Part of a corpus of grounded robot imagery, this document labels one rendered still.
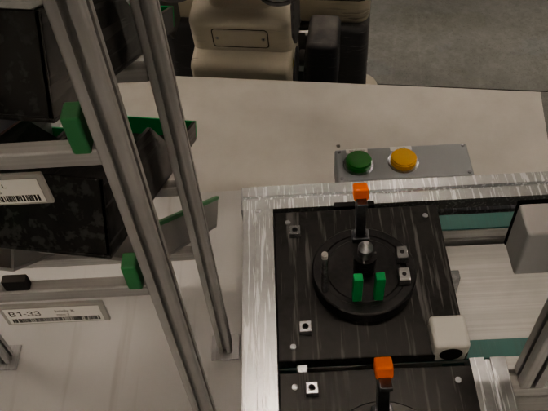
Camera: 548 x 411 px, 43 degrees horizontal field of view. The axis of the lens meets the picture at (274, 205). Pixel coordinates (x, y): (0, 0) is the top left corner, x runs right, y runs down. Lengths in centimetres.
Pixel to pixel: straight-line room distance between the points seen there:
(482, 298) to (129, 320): 52
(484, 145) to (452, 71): 148
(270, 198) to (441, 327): 33
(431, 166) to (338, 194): 15
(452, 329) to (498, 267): 18
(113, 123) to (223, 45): 115
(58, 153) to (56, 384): 66
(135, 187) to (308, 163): 80
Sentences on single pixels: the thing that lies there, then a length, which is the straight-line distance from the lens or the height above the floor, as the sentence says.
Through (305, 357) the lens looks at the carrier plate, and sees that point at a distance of 91.
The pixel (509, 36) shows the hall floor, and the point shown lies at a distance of 298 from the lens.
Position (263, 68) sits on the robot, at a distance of 154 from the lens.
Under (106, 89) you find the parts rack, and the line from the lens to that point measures 41.
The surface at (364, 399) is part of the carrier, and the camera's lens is 89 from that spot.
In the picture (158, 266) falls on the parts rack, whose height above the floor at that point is 135.
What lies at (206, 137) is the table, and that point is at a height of 86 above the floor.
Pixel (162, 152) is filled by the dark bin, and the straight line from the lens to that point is 72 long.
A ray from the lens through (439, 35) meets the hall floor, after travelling 293.
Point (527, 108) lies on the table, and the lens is 139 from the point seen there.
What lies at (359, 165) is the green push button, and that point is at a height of 97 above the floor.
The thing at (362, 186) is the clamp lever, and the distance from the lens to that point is 94.
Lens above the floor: 179
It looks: 51 degrees down
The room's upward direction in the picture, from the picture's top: 5 degrees counter-clockwise
